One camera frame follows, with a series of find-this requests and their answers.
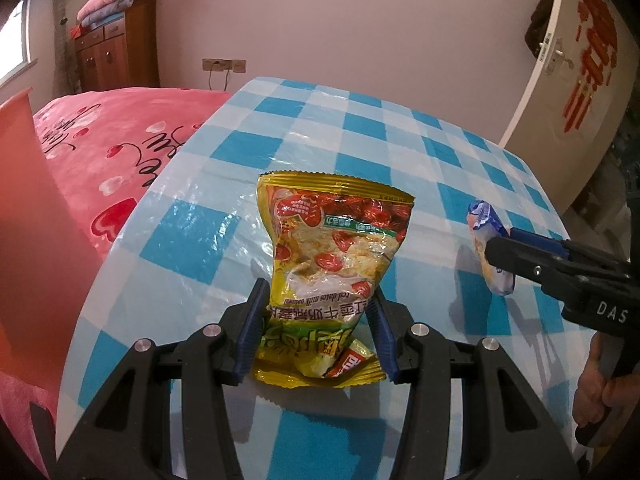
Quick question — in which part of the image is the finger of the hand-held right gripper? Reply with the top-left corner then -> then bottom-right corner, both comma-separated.
508,227 -> 632,277
485,235 -> 597,302

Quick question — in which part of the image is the dark hanging bag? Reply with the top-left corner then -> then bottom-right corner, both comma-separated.
522,0 -> 559,54

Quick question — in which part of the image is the yellow snack packet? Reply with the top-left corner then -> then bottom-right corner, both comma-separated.
252,170 -> 417,389

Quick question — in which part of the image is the blue checked tablecloth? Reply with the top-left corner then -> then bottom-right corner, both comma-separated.
57,77 -> 601,480

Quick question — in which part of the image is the grey curtain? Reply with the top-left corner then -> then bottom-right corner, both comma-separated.
50,0 -> 82,94

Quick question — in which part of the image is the metal door handle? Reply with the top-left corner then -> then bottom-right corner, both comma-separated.
537,37 -> 574,74

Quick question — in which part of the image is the cream door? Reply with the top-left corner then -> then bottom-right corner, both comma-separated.
497,0 -> 640,216

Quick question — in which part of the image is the wooden cabinet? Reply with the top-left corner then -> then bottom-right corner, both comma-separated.
75,0 -> 162,94

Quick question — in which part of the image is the charger cable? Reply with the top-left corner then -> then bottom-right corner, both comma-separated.
206,70 -> 232,94

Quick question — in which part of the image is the red door decoration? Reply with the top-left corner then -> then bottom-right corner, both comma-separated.
562,0 -> 619,134

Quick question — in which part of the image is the printed blue orange tissue pack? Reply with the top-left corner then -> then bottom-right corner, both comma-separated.
466,200 -> 517,297

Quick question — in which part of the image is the person's right hand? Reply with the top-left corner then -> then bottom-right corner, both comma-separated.
572,332 -> 640,432

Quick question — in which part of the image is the pink printed blanket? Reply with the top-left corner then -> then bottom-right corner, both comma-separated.
0,87 -> 234,461

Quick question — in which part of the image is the orange plastic bin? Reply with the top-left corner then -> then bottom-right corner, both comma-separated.
0,87 -> 102,397

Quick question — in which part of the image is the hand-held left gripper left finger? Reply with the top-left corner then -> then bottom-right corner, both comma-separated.
57,276 -> 272,480

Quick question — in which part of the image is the window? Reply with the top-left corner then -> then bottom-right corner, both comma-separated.
0,0 -> 37,87

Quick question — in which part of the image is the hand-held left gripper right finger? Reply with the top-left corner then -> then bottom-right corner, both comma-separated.
364,290 -> 582,480

